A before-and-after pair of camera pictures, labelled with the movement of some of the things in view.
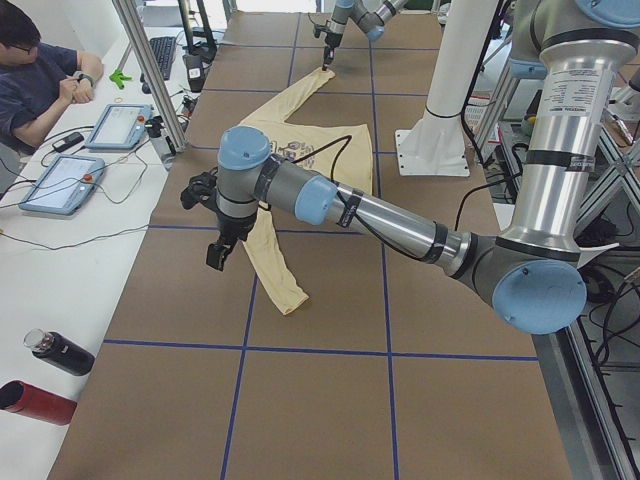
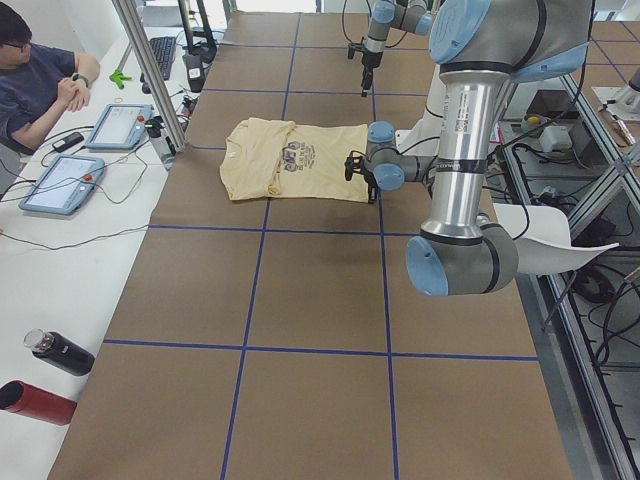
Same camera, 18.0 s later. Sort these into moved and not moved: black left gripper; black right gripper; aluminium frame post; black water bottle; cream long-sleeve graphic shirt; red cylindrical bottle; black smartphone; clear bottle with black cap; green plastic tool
Moved: black left gripper; cream long-sleeve graphic shirt; black right gripper
Not moved: black smartphone; black water bottle; aluminium frame post; red cylindrical bottle; green plastic tool; clear bottle with black cap
